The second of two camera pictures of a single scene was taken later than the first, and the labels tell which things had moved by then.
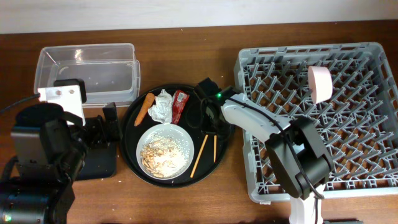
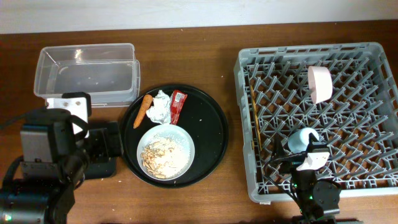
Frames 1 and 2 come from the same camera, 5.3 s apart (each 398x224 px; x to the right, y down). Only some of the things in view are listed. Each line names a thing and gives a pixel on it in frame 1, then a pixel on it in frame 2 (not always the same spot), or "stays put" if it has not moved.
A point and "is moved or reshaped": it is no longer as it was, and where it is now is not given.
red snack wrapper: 180,98 stays put
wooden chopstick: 215,148 is moved or reshaped
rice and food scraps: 163,155 stays put
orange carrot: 146,105 stays put
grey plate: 164,151 stays put
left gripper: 102,135 to 104,149
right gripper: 208,125 to 279,150
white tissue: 162,110 stays put
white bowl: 320,80 stays put
